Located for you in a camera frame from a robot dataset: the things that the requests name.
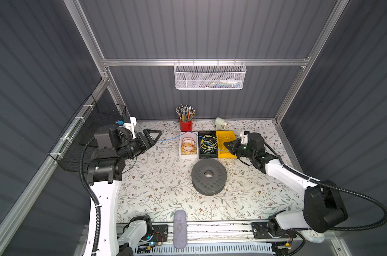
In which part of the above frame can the yellow plastic bin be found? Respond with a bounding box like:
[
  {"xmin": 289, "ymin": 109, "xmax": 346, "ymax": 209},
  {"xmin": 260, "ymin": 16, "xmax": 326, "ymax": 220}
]
[{"xmin": 216, "ymin": 131, "xmax": 236, "ymax": 159}]

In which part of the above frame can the blue cable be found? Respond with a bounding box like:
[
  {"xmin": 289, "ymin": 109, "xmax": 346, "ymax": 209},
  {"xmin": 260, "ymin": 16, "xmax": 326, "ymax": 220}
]
[{"xmin": 157, "ymin": 132, "xmax": 229, "ymax": 153}]

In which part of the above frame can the red cable coil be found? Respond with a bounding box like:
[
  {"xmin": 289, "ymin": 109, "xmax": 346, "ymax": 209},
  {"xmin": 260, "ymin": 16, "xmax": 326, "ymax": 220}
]
[{"xmin": 181, "ymin": 137, "xmax": 198, "ymax": 154}]

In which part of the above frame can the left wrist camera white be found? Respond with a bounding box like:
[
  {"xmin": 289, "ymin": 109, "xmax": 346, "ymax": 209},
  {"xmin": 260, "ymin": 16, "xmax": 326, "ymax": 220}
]
[{"xmin": 116, "ymin": 116, "xmax": 137, "ymax": 139}]

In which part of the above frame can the grey fuzzy oblong brush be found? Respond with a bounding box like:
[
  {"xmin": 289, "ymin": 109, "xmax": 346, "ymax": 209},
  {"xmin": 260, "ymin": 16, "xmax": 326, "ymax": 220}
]
[{"xmin": 173, "ymin": 210, "xmax": 188, "ymax": 249}]

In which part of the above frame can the bundle of pencils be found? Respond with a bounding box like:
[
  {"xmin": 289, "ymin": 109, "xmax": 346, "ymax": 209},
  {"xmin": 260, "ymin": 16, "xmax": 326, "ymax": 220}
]
[{"xmin": 175, "ymin": 105, "xmax": 196, "ymax": 122}]

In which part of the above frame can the white round clock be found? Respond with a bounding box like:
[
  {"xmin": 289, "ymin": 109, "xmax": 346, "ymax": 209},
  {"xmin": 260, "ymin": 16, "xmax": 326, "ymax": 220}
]
[{"xmin": 300, "ymin": 229, "xmax": 325, "ymax": 244}]

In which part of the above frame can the red pencil cup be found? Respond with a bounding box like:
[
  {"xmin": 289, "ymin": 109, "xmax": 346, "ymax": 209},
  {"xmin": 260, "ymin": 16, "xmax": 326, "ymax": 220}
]
[{"xmin": 180, "ymin": 120, "xmax": 193, "ymax": 132}]

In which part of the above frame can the green cable coil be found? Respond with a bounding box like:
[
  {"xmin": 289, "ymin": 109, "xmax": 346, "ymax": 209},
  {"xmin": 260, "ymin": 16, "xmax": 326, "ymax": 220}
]
[{"xmin": 200, "ymin": 140, "xmax": 218, "ymax": 155}]

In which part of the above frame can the black wire wall basket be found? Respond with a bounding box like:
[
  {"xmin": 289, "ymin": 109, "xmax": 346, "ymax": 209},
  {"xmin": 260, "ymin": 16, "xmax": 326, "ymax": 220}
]
[{"xmin": 48, "ymin": 94, "xmax": 127, "ymax": 172}]

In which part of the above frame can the white wire mesh basket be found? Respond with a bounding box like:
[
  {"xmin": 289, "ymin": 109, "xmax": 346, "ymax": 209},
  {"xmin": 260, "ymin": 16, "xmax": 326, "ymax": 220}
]
[{"xmin": 173, "ymin": 61, "xmax": 247, "ymax": 90}]

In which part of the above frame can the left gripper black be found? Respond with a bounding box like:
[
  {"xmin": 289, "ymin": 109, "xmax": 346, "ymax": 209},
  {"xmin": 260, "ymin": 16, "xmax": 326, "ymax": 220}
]
[{"xmin": 117, "ymin": 129, "xmax": 161, "ymax": 162}]

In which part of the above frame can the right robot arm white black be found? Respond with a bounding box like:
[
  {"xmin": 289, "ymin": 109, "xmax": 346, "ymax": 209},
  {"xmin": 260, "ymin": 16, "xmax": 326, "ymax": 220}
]
[{"xmin": 224, "ymin": 133, "xmax": 387, "ymax": 238}]

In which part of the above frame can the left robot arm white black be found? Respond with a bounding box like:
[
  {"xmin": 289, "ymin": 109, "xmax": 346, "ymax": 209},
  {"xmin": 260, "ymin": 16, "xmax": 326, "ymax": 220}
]
[{"xmin": 79, "ymin": 121, "xmax": 162, "ymax": 256}]

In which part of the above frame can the white plastic bin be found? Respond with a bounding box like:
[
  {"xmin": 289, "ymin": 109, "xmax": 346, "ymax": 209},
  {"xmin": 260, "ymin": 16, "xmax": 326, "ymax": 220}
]
[{"xmin": 178, "ymin": 132, "xmax": 199, "ymax": 160}]

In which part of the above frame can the grey perforated cable spool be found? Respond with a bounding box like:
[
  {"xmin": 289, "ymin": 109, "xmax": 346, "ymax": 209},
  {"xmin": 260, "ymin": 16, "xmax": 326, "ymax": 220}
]
[{"xmin": 191, "ymin": 159, "xmax": 227, "ymax": 196}]

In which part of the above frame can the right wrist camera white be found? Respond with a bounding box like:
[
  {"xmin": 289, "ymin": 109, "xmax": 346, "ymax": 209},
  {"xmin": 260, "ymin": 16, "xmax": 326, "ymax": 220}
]
[{"xmin": 240, "ymin": 131, "xmax": 249, "ymax": 145}]

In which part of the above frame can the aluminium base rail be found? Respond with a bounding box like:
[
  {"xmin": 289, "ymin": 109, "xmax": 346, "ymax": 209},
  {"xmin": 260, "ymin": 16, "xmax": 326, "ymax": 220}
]
[{"xmin": 116, "ymin": 220, "xmax": 341, "ymax": 247}]

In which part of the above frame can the yellow cable in black bin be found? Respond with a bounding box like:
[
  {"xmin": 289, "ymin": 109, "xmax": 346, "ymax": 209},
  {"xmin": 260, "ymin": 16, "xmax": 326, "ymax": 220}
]
[{"xmin": 199, "ymin": 134, "xmax": 218, "ymax": 154}]

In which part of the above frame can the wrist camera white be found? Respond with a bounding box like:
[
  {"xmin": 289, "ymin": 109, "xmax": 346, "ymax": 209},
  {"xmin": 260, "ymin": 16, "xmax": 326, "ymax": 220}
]
[
  {"xmin": 116, "ymin": 116, "xmax": 137, "ymax": 139},
  {"xmin": 240, "ymin": 131, "xmax": 249, "ymax": 145}
]

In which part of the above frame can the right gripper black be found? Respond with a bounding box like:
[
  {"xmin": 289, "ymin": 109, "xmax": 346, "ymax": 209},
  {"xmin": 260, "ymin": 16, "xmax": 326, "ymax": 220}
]
[{"xmin": 223, "ymin": 138, "xmax": 254, "ymax": 160}]

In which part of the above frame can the pale green pencil sharpener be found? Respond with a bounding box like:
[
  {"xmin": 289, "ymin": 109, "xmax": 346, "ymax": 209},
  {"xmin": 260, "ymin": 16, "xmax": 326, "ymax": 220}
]
[{"xmin": 215, "ymin": 117, "xmax": 228, "ymax": 131}]

